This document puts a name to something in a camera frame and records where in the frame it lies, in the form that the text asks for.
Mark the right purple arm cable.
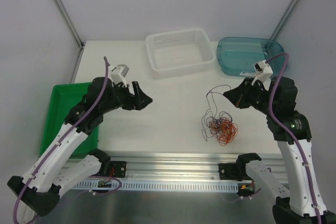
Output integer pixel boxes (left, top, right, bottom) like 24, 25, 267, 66
223, 52, 322, 224

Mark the white perforated basket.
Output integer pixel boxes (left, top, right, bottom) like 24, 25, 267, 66
145, 28, 216, 78

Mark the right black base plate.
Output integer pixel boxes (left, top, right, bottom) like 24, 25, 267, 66
218, 163, 251, 182

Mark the aluminium mounting rail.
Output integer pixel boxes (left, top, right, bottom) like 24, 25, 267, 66
31, 151, 315, 184

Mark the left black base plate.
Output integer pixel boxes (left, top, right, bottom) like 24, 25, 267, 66
108, 161, 127, 178

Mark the aluminium frame post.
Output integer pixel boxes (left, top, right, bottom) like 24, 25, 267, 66
269, 0, 300, 40
39, 0, 84, 49

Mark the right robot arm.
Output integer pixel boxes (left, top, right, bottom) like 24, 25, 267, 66
219, 77, 335, 223

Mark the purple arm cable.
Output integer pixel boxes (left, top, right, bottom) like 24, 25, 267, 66
223, 52, 322, 224
12, 56, 122, 224

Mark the left aluminium frame post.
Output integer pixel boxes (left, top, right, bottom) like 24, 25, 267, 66
39, 0, 84, 49

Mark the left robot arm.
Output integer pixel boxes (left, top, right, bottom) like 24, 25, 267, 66
7, 77, 153, 217

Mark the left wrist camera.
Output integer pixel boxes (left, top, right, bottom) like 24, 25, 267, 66
109, 65, 129, 87

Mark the teal transparent container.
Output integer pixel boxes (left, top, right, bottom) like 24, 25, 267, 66
216, 37, 285, 77

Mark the purple thin wire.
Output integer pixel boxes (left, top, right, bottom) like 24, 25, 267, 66
200, 84, 233, 141

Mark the right aluminium frame post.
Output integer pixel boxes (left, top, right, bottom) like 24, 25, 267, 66
269, 0, 300, 40

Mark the green plastic tray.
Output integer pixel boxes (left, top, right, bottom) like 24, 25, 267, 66
39, 82, 100, 157

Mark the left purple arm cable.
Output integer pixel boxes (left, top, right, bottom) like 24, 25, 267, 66
12, 56, 122, 224

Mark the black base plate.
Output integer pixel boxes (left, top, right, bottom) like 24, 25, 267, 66
218, 163, 251, 182
108, 161, 127, 178

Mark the white slotted cable duct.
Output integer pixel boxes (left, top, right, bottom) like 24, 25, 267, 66
73, 179, 238, 193

